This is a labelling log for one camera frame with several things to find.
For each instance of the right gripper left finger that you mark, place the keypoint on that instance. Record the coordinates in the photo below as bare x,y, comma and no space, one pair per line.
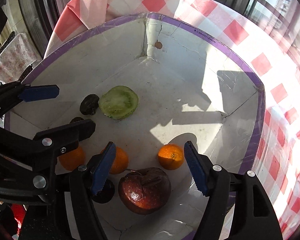
85,182

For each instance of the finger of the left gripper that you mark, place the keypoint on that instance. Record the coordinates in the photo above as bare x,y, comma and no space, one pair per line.
11,94
27,166

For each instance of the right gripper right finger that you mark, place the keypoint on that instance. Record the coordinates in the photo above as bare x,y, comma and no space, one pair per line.
254,216

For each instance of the green fruit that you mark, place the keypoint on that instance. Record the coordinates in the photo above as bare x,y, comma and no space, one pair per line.
119,102

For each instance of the orange fruit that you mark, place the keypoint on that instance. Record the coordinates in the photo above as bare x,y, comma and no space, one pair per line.
171,156

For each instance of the orange in box left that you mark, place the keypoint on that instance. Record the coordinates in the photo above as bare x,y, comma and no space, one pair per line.
73,159

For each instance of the orange in box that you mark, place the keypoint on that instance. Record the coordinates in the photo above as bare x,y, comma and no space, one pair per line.
120,163
73,159

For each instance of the orange in box middle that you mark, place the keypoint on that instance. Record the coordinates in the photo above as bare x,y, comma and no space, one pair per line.
120,163

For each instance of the red apple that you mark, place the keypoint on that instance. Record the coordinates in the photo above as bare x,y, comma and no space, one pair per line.
145,191

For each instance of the red white checkered tablecloth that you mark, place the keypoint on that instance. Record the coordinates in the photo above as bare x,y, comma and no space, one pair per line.
277,162

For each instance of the dark small fruit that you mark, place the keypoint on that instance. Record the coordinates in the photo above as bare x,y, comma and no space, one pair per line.
89,105

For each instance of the purple cardboard box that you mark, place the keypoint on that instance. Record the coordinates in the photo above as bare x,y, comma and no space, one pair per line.
190,87

